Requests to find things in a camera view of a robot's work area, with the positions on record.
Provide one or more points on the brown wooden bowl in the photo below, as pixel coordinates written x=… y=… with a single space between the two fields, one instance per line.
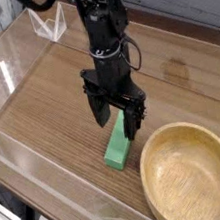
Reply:
x=180 y=172

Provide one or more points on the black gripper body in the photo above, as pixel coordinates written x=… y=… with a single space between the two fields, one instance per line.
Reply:
x=112 y=76

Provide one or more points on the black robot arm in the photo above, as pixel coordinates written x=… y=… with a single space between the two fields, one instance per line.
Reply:
x=105 y=22

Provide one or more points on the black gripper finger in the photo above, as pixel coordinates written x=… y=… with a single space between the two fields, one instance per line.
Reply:
x=98 y=104
x=133 y=115

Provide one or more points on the green rectangular block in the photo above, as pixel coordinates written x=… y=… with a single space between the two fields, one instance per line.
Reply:
x=118 y=145

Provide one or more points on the clear acrylic enclosure wall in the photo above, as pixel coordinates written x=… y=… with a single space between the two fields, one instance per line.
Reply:
x=52 y=149

